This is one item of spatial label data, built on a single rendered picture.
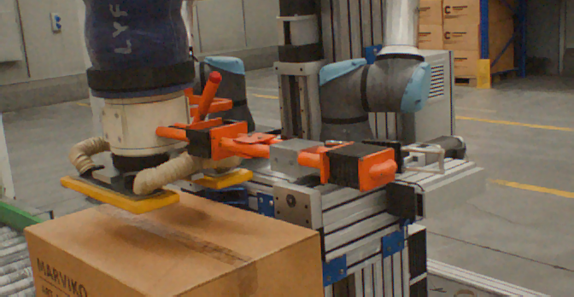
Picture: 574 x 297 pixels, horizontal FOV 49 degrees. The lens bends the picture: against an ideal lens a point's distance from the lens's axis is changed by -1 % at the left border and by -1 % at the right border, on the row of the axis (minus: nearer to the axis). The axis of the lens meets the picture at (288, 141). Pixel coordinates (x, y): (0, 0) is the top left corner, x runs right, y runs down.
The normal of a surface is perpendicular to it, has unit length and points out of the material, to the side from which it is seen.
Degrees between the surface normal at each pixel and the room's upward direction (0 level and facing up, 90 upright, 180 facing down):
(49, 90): 90
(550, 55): 90
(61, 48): 90
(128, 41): 75
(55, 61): 90
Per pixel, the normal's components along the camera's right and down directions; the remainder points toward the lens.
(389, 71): -0.56, -0.07
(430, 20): -0.74, 0.25
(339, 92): -0.39, 0.23
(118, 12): -0.07, 0.52
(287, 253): 0.69, 0.11
